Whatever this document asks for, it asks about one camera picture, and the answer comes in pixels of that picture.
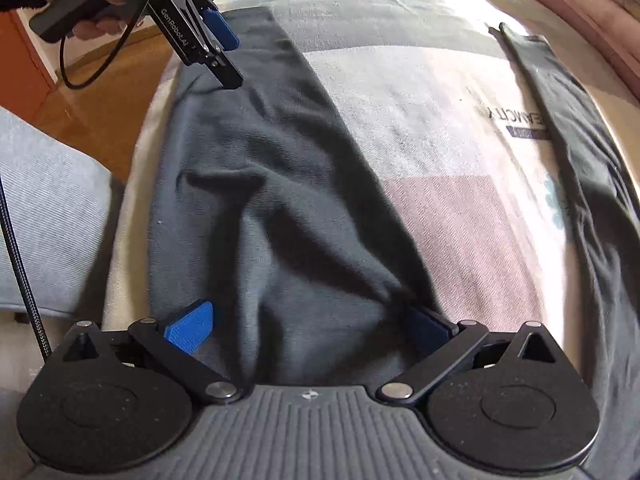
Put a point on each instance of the dark grey pants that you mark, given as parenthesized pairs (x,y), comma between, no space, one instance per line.
(260,210)

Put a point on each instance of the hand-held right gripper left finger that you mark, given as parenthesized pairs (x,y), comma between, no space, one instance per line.
(192,329)

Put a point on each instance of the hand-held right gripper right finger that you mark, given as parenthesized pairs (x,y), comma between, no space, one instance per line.
(427,335)

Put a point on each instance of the person's grey trouser leg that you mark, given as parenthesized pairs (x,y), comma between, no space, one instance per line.
(55,220)

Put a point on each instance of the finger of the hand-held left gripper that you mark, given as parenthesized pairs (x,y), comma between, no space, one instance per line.
(220,27)
(225,72)

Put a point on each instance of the pink floral folded quilt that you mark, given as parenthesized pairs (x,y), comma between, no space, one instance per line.
(590,5)

